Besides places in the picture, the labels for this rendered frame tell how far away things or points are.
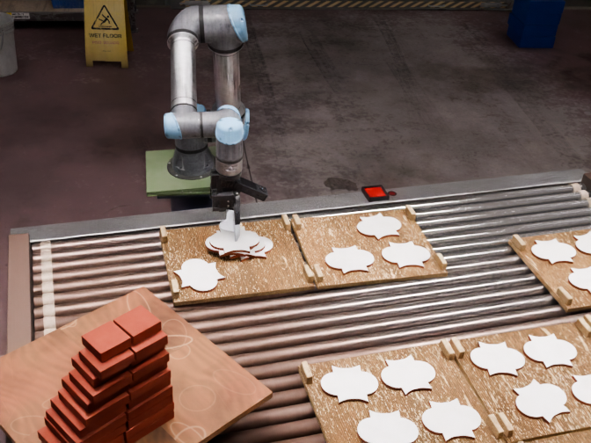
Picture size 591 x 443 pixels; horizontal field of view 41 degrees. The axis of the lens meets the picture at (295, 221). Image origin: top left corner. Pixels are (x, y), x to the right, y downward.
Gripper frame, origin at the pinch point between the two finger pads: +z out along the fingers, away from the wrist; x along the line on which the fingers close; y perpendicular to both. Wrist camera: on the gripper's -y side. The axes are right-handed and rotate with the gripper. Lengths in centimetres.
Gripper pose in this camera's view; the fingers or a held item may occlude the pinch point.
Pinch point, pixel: (235, 227)
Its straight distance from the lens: 236.3
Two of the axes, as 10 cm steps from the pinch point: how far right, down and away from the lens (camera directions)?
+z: -0.6, 8.2, 5.7
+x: 1.9, 5.7, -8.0
